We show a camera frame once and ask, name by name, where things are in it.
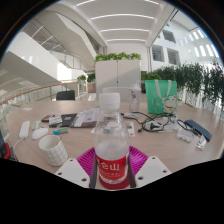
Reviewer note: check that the black notebook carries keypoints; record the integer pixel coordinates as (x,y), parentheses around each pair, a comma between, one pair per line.
(69,119)

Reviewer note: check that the dark smartphone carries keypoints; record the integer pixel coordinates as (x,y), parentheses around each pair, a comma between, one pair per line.
(48,117)

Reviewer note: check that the clear white-capped drink bottle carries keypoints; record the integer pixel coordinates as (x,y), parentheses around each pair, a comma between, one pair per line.
(134,98)

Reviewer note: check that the white chair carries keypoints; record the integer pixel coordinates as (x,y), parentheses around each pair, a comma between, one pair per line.
(116,93)

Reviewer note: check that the dark blue flat case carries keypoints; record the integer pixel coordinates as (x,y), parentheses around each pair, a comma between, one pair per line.
(199,129)

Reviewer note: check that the brown planter with plants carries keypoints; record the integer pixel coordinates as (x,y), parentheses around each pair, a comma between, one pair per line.
(90,85)

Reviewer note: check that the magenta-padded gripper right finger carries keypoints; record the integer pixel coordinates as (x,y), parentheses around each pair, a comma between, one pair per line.
(150,170)

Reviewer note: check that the white grid-pattern cup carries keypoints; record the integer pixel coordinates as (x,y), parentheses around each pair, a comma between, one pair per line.
(53,150)

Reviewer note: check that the clear plastic document bag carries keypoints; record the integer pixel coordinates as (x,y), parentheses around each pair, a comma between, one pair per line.
(85,118)

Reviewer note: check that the white planter cabinet with plants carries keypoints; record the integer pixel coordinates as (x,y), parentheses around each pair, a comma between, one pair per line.
(116,75)

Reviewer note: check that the clear red-labelled water bottle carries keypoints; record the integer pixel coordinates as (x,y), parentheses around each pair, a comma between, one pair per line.
(111,133)

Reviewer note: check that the white charger plug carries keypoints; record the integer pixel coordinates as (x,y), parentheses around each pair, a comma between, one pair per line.
(130,115)

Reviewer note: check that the white computer mouse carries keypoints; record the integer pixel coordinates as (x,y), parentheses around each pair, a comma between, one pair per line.
(39,133)

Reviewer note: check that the clear plastic wrapper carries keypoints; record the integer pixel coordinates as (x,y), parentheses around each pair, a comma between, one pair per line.
(201,142)

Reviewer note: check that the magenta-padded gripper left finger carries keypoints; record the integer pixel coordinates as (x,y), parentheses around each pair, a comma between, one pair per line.
(71,171)

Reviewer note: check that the white plastic packet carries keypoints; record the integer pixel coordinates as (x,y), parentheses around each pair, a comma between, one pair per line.
(184,134)

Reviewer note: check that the green tote bag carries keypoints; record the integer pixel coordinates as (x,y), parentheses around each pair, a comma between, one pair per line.
(160,96)

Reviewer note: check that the green hedge row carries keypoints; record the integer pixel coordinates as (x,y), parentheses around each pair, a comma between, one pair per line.
(196,80)

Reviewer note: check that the white paper strip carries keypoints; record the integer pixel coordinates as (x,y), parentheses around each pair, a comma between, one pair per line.
(131,128)

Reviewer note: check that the ceiling light strips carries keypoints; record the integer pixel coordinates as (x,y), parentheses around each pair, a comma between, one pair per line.
(121,16)

